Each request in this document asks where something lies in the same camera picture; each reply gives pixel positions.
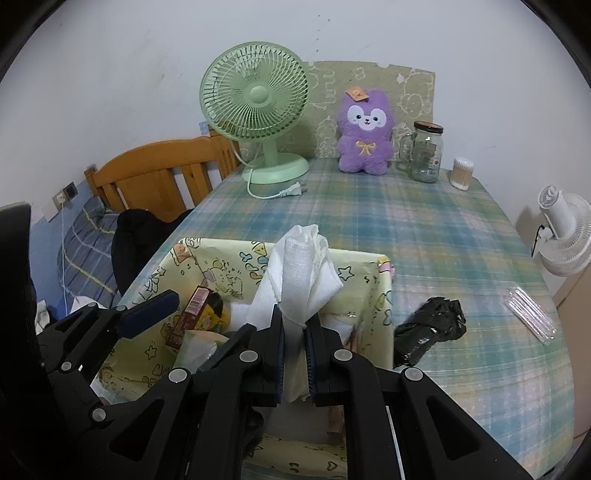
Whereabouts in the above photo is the purple plush bear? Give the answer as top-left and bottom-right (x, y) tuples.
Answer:
(337, 86), (394, 175)

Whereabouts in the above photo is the cotton swab container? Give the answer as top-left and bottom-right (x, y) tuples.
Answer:
(450, 157), (474, 191)

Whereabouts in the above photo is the white standing fan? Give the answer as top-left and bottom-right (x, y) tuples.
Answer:
(532, 185), (591, 278)

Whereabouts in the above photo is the green desk fan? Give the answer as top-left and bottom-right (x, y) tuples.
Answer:
(199, 41), (310, 200)

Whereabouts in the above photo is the black office chair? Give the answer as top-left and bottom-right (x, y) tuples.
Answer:
(111, 209), (191, 296)

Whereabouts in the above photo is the white towel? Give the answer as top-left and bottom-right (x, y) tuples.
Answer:
(229, 224), (344, 402)

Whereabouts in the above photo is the cartoon snack box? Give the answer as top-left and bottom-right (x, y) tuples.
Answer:
(165, 286), (229, 350)

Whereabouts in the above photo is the tissue pack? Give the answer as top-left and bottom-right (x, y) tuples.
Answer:
(173, 330), (228, 374)

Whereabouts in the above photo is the green patterned board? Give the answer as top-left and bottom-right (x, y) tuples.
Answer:
(287, 61), (436, 158)

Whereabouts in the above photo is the glass mason jar mug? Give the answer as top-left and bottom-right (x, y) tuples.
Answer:
(397, 120), (444, 184)

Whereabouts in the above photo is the wall power socket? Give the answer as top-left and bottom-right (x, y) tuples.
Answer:
(52, 182), (78, 210)

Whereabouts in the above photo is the black plastic bag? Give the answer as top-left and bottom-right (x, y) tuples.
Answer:
(393, 297), (467, 367)

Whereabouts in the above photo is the beige door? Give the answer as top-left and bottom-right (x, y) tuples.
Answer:
(554, 266), (591, 445)

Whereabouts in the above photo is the plaid tablecloth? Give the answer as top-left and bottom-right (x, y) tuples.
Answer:
(124, 156), (576, 480)

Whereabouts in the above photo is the clear plastic bag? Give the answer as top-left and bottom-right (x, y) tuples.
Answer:
(504, 286), (557, 345)

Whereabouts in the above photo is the yellow cartoon storage box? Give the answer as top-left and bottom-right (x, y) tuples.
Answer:
(97, 237), (394, 479)

